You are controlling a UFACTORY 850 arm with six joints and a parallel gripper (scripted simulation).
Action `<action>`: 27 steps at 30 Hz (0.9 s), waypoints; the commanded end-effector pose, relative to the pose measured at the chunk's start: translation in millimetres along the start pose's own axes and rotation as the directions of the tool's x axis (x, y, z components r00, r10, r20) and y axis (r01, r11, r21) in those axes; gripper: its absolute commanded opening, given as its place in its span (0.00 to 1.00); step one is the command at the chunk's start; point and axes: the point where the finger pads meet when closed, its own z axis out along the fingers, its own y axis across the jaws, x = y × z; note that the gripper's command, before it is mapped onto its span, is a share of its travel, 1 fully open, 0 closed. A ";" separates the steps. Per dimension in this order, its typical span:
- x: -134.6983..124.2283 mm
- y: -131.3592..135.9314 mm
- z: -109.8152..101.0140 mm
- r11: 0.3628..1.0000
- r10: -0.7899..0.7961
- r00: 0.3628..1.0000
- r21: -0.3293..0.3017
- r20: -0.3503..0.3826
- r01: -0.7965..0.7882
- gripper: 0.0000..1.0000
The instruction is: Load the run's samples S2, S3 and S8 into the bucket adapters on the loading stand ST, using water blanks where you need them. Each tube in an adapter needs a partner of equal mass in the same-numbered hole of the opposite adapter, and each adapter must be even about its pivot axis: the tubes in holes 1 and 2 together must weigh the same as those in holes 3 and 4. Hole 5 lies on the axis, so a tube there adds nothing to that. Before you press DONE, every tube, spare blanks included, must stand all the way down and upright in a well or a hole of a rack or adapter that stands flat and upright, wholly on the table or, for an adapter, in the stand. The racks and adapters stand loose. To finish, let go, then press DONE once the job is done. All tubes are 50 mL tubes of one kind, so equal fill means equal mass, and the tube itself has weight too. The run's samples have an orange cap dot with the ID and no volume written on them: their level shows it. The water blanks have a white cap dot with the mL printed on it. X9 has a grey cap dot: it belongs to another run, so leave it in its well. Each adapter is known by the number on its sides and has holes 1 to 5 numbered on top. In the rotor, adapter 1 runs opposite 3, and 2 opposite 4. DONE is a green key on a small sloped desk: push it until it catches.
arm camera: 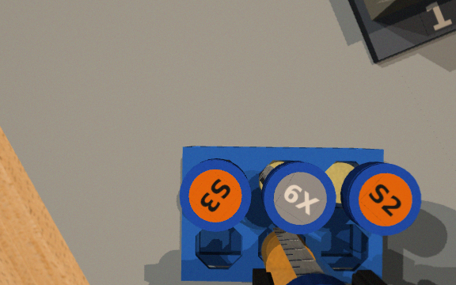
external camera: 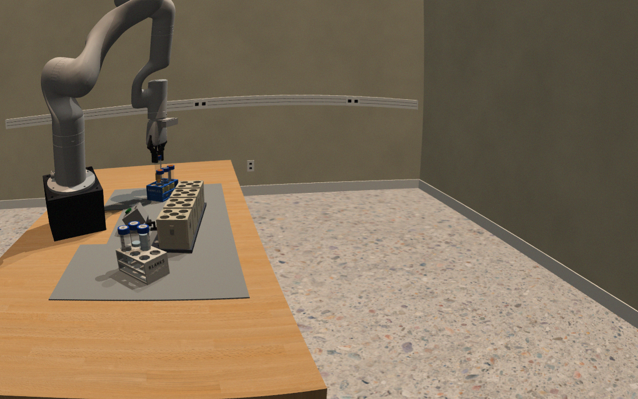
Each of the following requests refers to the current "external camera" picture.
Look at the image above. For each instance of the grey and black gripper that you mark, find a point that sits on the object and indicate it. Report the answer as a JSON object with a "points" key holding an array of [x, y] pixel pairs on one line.
{"points": [[156, 136]]}

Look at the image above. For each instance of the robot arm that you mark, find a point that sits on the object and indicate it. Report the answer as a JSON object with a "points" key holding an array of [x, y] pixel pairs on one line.
{"points": [[65, 79]]}

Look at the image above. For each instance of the beige tube rack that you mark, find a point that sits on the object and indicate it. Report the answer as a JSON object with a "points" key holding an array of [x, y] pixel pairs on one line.
{"points": [[146, 271]]}

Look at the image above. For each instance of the blue tube rack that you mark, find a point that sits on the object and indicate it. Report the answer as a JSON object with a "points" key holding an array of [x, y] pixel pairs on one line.
{"points": [[154, 193]]}

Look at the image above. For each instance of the beige bucket adapter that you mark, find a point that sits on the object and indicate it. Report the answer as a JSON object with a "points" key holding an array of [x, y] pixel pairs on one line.
{"points": [[193, 184], [184, 203], [189, 193], [175, 228]]}

